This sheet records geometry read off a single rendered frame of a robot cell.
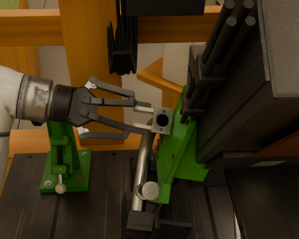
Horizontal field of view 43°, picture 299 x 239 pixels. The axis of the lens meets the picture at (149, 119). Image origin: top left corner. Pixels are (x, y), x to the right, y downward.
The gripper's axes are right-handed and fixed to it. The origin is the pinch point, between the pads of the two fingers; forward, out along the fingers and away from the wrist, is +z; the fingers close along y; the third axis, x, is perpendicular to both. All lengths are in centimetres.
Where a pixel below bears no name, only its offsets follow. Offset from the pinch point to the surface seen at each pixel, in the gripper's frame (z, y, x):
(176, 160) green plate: 4.9, -7.8, -7.2
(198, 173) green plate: 11.0, -9.6, -3.7
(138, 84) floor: 31, 58, 220
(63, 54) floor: -34, 83, 269
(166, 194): 5.3, -14.8, -2.4
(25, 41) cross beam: -32.1, 19.8, 30.7
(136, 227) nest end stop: 2.6, -23.5, 8.4
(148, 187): 2.0, -14.0, 0.1
